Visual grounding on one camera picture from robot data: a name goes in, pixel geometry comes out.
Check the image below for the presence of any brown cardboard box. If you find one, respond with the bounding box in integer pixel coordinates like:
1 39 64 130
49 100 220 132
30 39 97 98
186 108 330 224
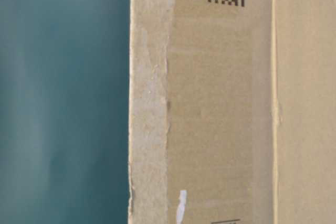
128 0 335 223

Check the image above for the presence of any blue table cloth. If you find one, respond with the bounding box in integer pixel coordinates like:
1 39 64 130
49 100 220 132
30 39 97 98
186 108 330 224
1 0 130 223

